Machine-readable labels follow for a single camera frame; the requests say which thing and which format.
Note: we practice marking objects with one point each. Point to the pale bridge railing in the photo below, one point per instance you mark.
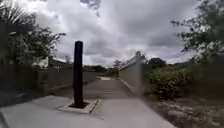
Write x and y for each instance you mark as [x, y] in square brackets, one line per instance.
[133, 71]

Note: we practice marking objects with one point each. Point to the grey concrete path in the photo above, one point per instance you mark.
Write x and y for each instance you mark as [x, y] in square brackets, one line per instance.
[126, 115]

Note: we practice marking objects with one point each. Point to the green bushes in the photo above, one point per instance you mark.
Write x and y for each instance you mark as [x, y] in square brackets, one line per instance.
[166, 81]

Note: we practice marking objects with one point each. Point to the building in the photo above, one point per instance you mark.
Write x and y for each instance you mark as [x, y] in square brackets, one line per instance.
[56, 63]

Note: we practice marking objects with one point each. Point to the round distant tree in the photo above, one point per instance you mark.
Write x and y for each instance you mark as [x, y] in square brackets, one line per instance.
[156, 62]

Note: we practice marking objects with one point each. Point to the black bollard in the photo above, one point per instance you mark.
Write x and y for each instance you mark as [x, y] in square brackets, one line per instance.
[78, 73]

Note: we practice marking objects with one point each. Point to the leafy tree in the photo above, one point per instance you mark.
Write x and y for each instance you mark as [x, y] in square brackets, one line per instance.
[210, 33]

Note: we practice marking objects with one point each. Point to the dark trees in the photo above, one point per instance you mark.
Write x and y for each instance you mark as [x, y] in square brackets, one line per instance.
[26, 40]

